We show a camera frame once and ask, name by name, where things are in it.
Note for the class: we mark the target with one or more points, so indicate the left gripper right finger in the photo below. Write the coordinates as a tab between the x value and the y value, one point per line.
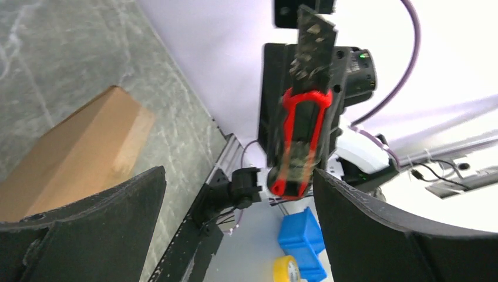
369	240

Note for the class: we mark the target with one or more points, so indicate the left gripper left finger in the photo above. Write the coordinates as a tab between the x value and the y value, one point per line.
104	237

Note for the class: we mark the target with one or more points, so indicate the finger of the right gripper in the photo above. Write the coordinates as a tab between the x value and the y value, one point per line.
310	69

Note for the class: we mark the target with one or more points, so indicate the red black utility knife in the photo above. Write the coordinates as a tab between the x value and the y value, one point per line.
302	132

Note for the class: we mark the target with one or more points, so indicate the brown cardboard express box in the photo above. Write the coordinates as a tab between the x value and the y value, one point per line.
93	149

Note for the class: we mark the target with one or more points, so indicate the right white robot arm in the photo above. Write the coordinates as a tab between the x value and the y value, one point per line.
365	160

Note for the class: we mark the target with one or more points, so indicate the blue plastic bin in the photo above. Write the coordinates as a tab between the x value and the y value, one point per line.
300	236

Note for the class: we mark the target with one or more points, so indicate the yellow tape roll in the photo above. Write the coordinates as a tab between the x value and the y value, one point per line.
285	269

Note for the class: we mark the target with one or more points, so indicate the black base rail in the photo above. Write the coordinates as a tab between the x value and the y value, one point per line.
229	187

